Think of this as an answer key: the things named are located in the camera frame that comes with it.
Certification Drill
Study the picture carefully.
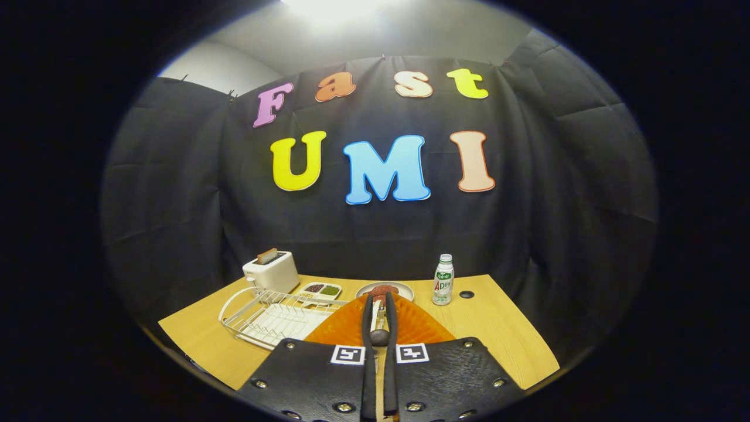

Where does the white green-label drink bottle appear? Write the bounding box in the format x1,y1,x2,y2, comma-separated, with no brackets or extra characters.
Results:
432,254,455,306

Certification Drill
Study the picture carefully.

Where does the white wire dish rack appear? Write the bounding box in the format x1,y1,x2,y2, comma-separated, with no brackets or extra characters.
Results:
218,286,349,351

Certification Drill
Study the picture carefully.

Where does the white toaster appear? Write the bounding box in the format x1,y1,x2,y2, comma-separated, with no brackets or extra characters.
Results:
243,251,300,294

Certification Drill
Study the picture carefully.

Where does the metal spoon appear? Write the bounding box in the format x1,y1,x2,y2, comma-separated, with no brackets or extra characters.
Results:
370,299,390,347

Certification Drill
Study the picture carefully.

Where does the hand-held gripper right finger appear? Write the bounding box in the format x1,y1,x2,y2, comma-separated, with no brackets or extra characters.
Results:
384,292,525,422

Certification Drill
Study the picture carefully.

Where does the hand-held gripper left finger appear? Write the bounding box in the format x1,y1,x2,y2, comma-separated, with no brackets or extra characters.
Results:
237,293,379,422

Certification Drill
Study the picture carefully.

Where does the grey plate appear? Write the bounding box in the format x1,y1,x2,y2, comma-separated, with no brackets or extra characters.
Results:
356,281,415,302

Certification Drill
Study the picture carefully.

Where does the white divided snack dish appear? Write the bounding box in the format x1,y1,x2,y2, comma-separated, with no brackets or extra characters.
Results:
299,283,343,302

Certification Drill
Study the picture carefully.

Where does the black backdrop cloth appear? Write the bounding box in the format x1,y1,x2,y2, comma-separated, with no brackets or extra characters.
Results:
100,29,660,364

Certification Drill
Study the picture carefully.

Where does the bright ceiling light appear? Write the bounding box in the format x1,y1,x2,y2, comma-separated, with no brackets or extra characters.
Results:
281,0,381,19

